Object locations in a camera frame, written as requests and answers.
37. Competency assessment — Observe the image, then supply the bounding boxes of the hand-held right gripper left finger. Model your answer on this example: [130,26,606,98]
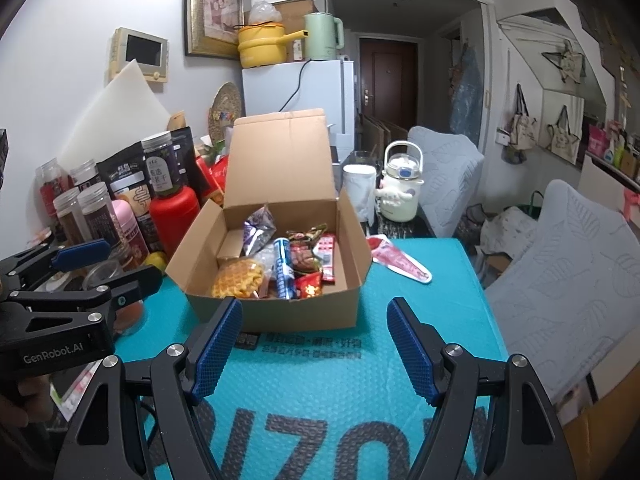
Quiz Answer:
[52,296,244,480]

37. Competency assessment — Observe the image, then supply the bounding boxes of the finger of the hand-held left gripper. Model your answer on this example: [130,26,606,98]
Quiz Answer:
[0,239,113,291]
[0,265,163,331]

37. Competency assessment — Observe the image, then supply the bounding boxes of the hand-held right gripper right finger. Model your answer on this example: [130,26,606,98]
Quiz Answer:
[386,296,576,480]

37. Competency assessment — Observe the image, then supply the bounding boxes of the clear waffle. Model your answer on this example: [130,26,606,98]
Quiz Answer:
[211,256,267,300]

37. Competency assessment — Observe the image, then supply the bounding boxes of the small brown snack box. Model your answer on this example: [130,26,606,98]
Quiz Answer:
[217,230,246,261]

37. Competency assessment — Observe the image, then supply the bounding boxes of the blue white snack tube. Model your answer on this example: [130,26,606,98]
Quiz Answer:
[272,237,296,301]

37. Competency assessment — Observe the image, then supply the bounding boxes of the red candy packet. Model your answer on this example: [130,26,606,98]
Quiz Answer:
[294,272,323,300]

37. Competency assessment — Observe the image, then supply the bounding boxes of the purple silver snack packet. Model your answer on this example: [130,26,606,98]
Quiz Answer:
[242,204,277,256]

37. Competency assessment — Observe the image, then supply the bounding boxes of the red white snack packet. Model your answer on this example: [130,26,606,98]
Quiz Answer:
[315,234,337,283]

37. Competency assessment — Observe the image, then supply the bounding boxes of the brown red candy bag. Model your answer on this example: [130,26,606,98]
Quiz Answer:
[287,227,326,276]

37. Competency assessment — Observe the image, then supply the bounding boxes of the person's left hand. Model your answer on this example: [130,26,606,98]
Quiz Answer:
[0,369,56,428]

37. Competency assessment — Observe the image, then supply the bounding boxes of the clear glass jar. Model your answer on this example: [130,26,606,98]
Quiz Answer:
[82,260,146,333]

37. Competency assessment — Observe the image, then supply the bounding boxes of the clear jar brown contents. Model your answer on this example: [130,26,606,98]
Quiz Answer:
[52,191,88,246]

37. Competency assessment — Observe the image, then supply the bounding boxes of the clear jar dark label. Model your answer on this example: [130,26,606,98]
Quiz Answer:
[77,182,123,251]

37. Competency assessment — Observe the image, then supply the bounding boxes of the white pink wrapper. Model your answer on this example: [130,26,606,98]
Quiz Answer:
[50,360,101,411]

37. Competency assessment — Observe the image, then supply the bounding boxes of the pink bottle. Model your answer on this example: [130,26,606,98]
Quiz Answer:
[111,200,150,266]

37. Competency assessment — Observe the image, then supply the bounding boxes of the red bottle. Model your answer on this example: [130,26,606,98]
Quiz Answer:
[150,186,201,253]

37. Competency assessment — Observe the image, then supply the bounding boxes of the clear jar red contents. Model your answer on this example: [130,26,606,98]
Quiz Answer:
[36,158,73,211]

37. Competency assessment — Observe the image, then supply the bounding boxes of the clear jar dark contents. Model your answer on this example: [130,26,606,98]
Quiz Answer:
[70,160,103,191]

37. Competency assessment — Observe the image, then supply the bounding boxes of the black pouch white label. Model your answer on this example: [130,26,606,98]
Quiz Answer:
[97,142,151,211]

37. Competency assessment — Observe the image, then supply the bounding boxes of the teal bubble mailer mat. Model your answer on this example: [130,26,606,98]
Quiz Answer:
[112,237,508,480]

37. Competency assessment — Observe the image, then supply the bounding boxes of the pink red snack packet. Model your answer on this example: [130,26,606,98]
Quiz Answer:
[367,237,433,285]

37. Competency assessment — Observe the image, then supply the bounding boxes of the red gift pack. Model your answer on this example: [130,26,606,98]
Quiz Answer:
[197,155,231,206]

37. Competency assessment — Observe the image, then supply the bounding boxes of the black side table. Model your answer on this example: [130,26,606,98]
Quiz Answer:
[367,207,436,241]

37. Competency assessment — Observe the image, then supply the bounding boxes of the plain black pouch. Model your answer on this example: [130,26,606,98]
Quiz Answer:
[170,127,201,201]

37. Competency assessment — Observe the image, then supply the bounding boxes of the white foam board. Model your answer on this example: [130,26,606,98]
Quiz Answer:
[57,59,173,176]

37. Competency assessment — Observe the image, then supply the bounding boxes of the white patterned bag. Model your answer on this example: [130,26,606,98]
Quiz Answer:
[480,205,538,261]

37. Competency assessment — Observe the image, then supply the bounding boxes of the grey covered sofa chair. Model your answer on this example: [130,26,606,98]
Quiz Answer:
[484,179,640,406]
[407,126,485,241]

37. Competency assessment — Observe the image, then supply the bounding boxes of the white cartoon water bottle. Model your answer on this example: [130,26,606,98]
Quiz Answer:
[375,141,425,223]

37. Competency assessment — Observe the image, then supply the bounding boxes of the white cup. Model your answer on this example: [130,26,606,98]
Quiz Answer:
[341,164,377,221]

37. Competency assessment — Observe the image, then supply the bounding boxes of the round woven tray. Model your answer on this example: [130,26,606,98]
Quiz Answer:
[207,81,242,143]

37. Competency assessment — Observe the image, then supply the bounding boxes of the large floor cardboard box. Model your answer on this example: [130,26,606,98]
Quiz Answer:
[565,385,640,480]

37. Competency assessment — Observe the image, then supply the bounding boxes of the leaning cardboard sheets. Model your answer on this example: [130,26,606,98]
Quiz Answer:
[362,114,411,153]

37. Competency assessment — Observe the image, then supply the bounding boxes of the white fridge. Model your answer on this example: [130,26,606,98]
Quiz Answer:
[241,60,356,161]

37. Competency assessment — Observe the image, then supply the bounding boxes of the beige tote bag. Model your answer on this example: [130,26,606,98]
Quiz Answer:
[502,82,538,151]

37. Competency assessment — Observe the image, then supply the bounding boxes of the yellow pot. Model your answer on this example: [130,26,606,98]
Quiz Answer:
[236,22,307,68]

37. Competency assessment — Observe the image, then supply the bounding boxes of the blue patterned hanging cloth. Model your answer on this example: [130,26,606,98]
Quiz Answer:
[447,45,485,136]

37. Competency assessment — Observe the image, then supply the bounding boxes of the dark brown door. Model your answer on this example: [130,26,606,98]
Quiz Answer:
[358,40,418,128]

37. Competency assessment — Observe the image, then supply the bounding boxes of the gold framed picture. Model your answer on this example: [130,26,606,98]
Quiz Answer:
[182,0,245,60]

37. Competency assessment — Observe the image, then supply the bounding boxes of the row of colourful bottles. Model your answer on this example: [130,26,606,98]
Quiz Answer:
[585,120,640,181]

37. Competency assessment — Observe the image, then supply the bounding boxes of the clear plastic bag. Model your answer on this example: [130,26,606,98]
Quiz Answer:
[247,1,278,26]

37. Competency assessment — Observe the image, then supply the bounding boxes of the pale green kettle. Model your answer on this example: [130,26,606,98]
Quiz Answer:
[302,12,345,62]

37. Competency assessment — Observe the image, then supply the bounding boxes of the brown cardboard carton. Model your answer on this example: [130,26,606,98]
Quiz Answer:
[270,0,320,31]

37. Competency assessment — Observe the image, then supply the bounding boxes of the beige wall intercom panel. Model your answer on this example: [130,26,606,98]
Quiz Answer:
[107,27,169,92]

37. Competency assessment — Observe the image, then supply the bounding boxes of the black power cable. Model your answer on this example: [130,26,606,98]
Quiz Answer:
[277,60,310,112]

